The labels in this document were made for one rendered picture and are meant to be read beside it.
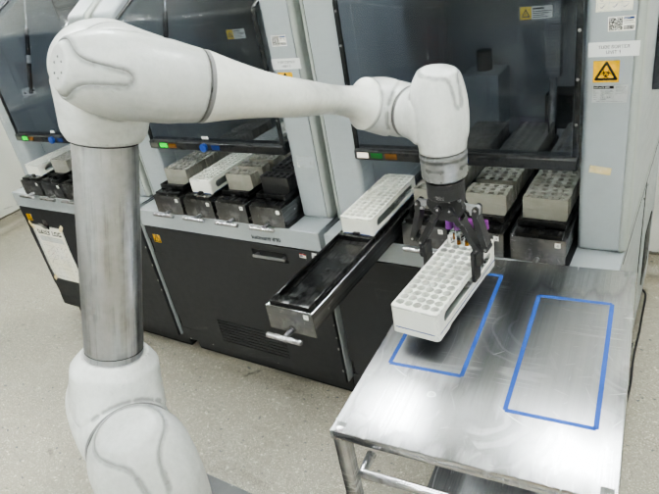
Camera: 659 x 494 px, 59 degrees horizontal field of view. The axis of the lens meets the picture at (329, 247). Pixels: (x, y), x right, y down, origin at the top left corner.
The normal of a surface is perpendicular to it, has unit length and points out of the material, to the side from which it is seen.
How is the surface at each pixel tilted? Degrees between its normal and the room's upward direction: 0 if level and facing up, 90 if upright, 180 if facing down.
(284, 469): 0
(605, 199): 90
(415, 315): 90
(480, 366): 0
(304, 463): 0
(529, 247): 90
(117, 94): 106
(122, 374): 50
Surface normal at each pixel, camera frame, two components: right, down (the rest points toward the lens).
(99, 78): 0.25, 0.36
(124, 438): -0.11, -0.83
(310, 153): -0.50, 0.50
